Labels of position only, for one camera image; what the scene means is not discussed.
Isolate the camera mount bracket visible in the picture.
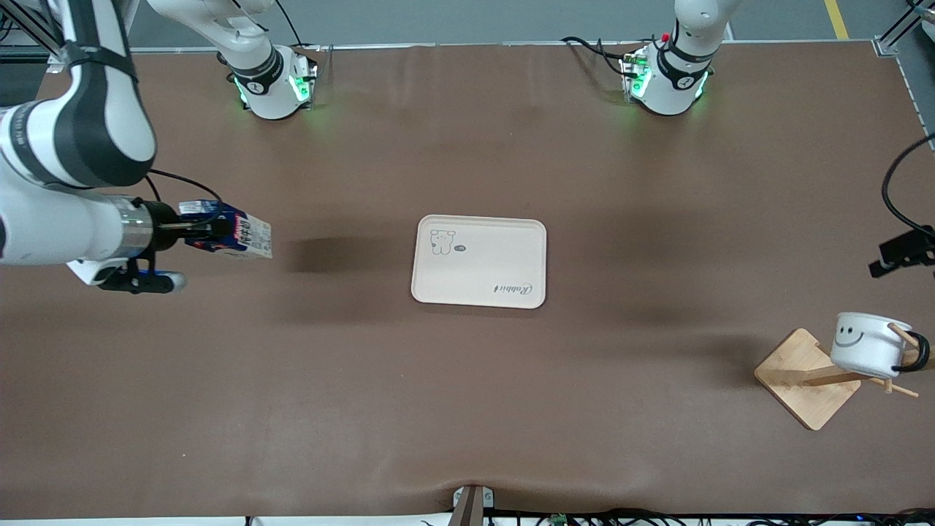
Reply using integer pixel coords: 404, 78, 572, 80
451, 484, 496, 526

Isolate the black base cable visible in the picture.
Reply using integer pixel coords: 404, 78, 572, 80
560, 36, 638, 83
274, 0, 324, 53

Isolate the blue milk carton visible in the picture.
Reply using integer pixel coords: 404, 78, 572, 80
178, 200, 274, 260

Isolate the beige plastic tray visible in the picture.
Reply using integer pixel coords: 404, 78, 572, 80
411, 215, 547, 310

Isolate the black left base cable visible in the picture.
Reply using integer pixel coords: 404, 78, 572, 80
560, 36, 638, 83

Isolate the wooden cup rack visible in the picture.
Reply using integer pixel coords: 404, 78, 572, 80
754, 321, 935, 432

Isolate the aluminium frame profile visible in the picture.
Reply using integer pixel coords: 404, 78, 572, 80
0, 0, 74, 68
873, 0, 935, 150

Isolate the white smiley mug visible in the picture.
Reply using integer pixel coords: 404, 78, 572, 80
829, 311, 931, 380

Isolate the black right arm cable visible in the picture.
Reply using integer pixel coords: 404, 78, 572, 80
145, 169, 223, 205

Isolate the black right base cable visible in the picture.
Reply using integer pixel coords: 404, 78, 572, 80
274, 0, 324, 53

